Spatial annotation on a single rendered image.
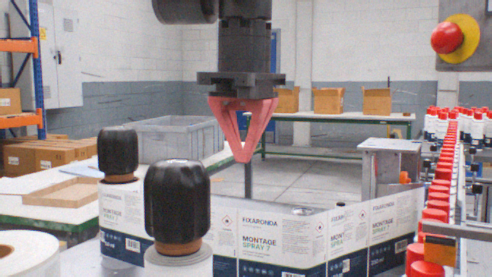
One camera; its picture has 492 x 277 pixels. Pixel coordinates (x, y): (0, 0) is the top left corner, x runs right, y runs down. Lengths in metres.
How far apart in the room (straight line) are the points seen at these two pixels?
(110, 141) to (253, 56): 0.51
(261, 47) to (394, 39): 7.60
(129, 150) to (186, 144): 1.44
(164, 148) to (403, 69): 6.10
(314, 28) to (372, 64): 1.20
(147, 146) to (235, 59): 2.01
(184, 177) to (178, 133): 1.84
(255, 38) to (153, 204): 0.22
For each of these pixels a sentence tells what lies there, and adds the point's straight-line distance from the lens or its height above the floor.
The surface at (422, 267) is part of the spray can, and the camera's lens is 0.51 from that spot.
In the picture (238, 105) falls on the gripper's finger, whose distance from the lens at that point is 0.47.
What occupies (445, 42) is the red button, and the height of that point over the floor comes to 1.32.
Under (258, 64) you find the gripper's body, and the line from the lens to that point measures 0.46.
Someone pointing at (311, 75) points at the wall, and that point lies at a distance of 8.15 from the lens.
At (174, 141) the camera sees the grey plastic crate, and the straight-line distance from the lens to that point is 2.36.
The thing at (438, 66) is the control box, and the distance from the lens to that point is 0.62.
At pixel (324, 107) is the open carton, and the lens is 5.99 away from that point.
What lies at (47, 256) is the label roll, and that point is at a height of 1.02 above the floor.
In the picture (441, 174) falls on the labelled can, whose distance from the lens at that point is 1.01.
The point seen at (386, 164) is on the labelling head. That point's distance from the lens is 0.95.
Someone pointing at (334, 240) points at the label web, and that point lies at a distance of 0.77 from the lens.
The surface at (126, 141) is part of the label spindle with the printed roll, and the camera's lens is 0.90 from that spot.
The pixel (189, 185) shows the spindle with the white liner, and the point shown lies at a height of 1.16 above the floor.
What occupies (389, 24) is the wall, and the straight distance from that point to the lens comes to 8.07.
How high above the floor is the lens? 1.28
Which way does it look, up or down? 8 degrees down
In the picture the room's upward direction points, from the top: straight up
